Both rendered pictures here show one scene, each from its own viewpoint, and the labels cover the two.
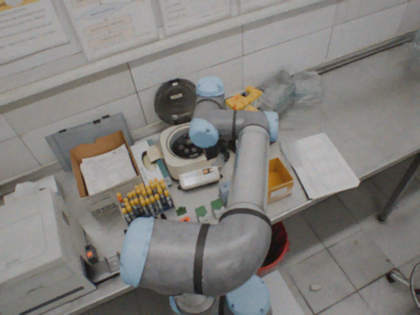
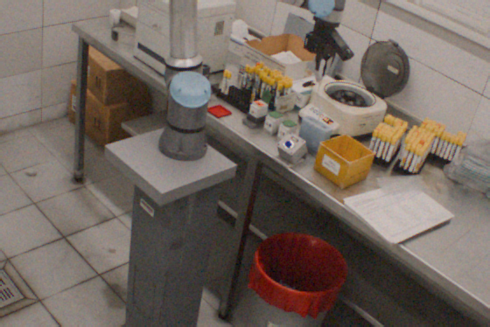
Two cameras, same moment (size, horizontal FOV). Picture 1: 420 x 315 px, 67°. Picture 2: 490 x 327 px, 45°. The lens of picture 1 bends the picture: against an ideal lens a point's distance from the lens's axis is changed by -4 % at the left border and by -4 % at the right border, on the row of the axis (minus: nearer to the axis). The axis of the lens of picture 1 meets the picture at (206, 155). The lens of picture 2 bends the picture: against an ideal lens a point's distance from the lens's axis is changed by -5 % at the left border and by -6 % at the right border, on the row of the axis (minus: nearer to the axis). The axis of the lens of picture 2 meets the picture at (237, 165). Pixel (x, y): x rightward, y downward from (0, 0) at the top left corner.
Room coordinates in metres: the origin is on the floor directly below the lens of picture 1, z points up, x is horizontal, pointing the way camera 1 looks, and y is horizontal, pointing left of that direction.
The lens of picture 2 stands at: (-0.42, -1.54, 1.92)
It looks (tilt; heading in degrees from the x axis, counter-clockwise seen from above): 32 degrees down; 59
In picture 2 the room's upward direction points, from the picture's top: 11 degrees clockwise
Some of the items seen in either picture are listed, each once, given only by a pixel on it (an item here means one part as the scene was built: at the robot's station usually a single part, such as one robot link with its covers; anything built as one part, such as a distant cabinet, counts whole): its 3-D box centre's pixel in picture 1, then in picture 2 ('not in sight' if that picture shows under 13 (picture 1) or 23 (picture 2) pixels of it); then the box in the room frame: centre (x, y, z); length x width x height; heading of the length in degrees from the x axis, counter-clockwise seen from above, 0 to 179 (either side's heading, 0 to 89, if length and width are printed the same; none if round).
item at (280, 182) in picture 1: (270, 180); (344, 161); (0.74, -0.24, 0.92); 0.13 x 0.13 x 0.10; 15
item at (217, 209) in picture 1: (217, 209); (287, 131); (0.66, -0.01, 0.91); 0.05 x 0.04 x 0.07; 18
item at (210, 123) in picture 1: (212, 124); not in sight; (0.60, -0.02, 1.42); 0.11 x 0.11 x 0.08; 75
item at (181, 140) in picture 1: (189, 146); (347, 101); (0.95, 0.07, 0.97); 0.15 x 0.15 x 0.07
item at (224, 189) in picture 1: (231, 190); (314, 135); (0.72, -0.08, 0.92); 0.10 x 0.07 x 0.10; 110
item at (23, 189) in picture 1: (30, 195); (237, 34); (0.82, 0.77, 0.94); 0.22 x 0.12 x 0.13; 112
